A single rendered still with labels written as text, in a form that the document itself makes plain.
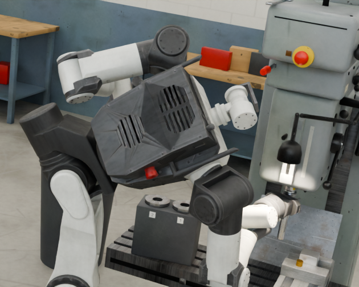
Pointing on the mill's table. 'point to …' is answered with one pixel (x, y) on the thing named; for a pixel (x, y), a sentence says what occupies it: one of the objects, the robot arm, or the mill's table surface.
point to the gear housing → (311, 80)
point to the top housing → (317, 32)
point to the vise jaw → (305, 272)
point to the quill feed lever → (337, 143)
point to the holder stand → (165, 230)
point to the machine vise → (302, 281)
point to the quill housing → (270, 171)
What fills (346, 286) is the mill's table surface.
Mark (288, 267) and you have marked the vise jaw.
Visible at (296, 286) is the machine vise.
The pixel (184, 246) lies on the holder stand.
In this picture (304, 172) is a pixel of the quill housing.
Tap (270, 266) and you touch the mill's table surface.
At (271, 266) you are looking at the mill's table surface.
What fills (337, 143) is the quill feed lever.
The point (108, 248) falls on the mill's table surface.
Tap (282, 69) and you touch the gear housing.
